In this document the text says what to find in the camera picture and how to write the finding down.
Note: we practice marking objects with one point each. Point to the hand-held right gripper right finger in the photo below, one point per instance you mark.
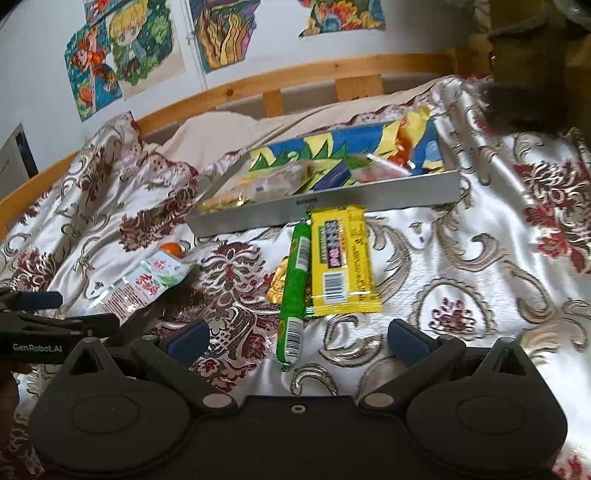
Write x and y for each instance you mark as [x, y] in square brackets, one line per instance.
[408, 340]

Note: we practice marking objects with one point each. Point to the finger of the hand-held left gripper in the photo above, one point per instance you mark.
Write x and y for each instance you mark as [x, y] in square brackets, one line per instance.
[41, 300]
[69, 326]

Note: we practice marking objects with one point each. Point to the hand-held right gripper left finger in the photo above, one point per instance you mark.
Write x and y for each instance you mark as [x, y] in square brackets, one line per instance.
[187, 340]

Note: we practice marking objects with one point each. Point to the white pink snack packet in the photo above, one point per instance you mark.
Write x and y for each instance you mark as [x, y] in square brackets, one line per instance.
[147, 286]

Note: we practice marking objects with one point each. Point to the yellow snack packet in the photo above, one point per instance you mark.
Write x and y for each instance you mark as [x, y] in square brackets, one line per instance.
[344, 258]

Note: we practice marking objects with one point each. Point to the small golden snack packet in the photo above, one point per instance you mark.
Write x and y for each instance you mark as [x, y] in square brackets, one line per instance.
[278, 281]

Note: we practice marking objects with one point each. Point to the green sausage stick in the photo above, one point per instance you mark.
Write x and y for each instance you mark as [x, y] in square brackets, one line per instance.
[295, 286]

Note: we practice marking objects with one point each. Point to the grey tray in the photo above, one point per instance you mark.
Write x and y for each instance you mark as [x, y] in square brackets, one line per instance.
[369, 194]

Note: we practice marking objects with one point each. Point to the orange snack packet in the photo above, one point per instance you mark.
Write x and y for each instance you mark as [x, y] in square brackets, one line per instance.
[376, 171]

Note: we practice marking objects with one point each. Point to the blue white powder sachet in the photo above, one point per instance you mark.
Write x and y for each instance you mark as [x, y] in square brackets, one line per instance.
[334, 177]

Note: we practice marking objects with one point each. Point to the brown bar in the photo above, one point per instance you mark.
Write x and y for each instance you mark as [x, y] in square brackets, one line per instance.
[277, 180]

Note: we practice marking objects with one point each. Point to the grey door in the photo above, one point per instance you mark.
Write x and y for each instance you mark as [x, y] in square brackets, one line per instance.
[16, 154]

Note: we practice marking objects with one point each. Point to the cream pillow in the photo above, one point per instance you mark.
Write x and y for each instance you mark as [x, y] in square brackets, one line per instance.
[212, 134]

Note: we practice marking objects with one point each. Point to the brown coat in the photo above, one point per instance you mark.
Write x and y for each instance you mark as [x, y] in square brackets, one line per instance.
[526, 69]

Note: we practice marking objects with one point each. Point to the blue orange figure wall poster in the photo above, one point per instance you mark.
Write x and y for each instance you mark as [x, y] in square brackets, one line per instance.
[90, 74]

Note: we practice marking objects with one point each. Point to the white wall pipe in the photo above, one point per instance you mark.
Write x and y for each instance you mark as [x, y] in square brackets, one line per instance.
[204, 79]

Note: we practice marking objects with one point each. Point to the blonde figure wall poster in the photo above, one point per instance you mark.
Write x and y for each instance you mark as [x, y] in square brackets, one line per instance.
[143, 46]

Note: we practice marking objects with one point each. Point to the wooden bed frame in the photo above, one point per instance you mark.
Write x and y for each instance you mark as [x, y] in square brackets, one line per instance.
[295, 78]

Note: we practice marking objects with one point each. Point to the red-haired figure wall poster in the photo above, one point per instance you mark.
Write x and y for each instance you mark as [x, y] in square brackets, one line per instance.
[94, 5]

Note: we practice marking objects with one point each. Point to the blue swirl wall poster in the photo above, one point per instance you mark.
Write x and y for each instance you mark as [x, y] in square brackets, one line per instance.
[221, 32]

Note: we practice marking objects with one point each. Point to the landscape wall poster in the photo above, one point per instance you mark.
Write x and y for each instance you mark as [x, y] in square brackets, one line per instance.
[341, 16]

